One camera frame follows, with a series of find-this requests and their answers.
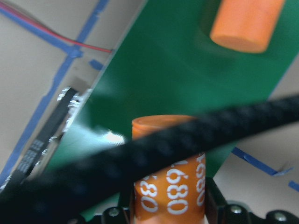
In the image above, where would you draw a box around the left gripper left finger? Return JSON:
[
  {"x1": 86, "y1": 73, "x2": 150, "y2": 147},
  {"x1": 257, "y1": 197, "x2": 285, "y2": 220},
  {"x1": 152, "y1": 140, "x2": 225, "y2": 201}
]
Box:
[{"x1": 93, "y1": 187, "x2": 134, "y2": 224}]

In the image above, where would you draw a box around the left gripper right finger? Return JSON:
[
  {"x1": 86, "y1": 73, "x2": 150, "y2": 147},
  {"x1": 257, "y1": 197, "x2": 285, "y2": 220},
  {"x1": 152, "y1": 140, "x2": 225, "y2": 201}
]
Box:
[{"x1": 205, "y1": 177, "x2": 299, "y2": 224}]

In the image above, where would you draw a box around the orange cylinder with 4680 print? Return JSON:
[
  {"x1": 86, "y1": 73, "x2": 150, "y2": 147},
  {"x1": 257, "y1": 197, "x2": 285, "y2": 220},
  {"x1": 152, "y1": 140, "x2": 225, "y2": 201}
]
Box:
[{"x1": 131, "y1": 114, "x2": 206, "y2": 224}]

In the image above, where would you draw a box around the plain orange cylinder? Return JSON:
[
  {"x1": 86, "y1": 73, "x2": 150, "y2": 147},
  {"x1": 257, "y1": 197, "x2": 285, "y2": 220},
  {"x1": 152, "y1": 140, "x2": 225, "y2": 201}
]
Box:
[{"x1": 210, "y1": 0, "x2": 285, "y2": 53}]

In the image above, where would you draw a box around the green conveyor belt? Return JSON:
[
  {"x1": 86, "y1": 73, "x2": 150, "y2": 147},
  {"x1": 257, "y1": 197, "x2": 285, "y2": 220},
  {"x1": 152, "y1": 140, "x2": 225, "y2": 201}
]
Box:
[{"x1": 48, "y1": 0, "x2": 299, "y2": 170}]

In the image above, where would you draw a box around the red black power wire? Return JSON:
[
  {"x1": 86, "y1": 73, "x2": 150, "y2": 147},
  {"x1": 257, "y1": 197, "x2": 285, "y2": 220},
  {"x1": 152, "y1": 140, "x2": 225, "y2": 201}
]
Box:
[{"x1": 0, "y1": 2, "x2": 113, "y2": 53}]

